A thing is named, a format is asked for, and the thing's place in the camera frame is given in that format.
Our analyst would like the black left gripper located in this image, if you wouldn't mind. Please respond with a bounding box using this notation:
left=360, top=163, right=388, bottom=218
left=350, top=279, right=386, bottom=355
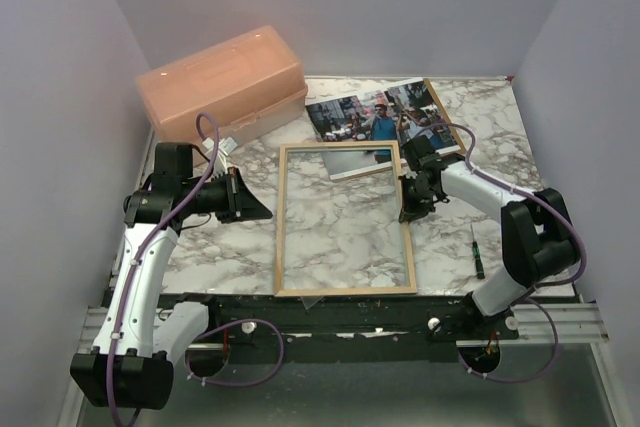
left=184, top=166, right=273, bottom=223

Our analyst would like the photo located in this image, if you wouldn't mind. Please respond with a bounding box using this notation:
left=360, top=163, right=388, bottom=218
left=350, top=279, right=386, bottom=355
left=306, top=78, right=465, bottom=156

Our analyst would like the blue wooden picture frame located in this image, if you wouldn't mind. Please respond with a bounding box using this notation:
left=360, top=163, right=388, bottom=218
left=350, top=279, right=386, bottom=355
left=274, top=141, right=417, bottom=298

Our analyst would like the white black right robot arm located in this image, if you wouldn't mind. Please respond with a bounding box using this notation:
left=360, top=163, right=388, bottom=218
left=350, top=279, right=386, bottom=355
left=399, top=136, right=586, bottom=339

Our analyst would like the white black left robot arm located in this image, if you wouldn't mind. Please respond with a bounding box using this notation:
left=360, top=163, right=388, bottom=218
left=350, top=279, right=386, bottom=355
left=70, top=142, right=272, bottom=410

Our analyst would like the green black screwdriver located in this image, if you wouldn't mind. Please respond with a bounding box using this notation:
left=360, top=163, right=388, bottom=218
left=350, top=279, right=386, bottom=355
left=470, top=227, right=486, bottom=280

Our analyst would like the pink plastic storage box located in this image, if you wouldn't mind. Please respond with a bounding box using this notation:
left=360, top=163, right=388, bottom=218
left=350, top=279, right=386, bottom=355
left=136, top=26, right=308, bottom=146

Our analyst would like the aluminium front rail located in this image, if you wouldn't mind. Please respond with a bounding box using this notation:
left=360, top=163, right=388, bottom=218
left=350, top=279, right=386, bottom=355
left=79, top=301, right=609, bottom=348

